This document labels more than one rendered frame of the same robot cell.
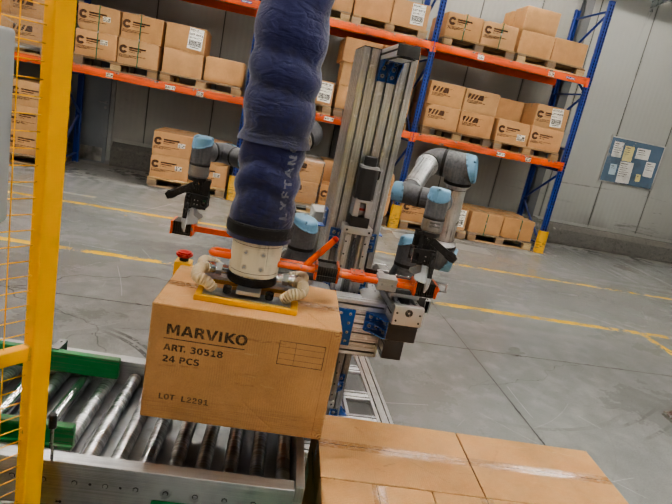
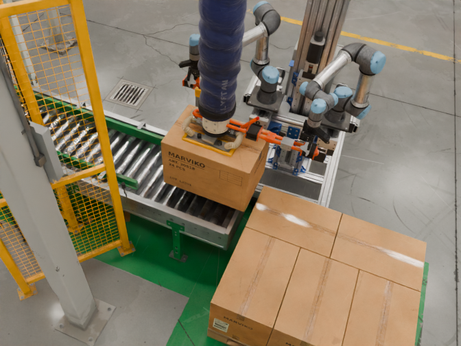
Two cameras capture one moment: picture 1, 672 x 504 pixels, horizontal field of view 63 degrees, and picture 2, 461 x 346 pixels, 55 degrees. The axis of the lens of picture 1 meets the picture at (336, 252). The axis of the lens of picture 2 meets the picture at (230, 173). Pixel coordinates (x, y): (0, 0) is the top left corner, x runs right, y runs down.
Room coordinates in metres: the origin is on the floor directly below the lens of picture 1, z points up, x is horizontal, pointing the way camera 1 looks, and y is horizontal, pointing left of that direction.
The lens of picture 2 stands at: (0.01, -0.66, 3.08)
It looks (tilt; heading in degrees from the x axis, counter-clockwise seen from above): 49 degrees down; 24
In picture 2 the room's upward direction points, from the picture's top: 6 degrees clockwise
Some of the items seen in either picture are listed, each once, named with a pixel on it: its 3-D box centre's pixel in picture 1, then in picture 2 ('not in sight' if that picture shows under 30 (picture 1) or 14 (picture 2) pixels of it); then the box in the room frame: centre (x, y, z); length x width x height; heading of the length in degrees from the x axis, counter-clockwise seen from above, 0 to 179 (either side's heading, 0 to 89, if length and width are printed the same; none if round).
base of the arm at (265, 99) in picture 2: (299, 256); (267, 92); (2.37, 0.16, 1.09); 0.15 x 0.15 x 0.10
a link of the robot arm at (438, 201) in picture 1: (437, 203); (317, 110); (1.89, -0.31, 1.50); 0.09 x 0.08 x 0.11; 164
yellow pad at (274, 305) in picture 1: (247, 296); (209, 141); (1.73, 0.26, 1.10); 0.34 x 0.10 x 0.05; 96
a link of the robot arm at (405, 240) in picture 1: (411, 249); (341, 97); (2.46, -0.34, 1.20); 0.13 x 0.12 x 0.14; 74
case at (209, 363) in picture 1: (246, 347); (216, 157); (1.81, 0.24, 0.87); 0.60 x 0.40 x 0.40; 96
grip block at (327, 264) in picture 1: (326, 270); (254, 132); (1.85, 0.02, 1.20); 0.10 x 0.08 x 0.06; 6
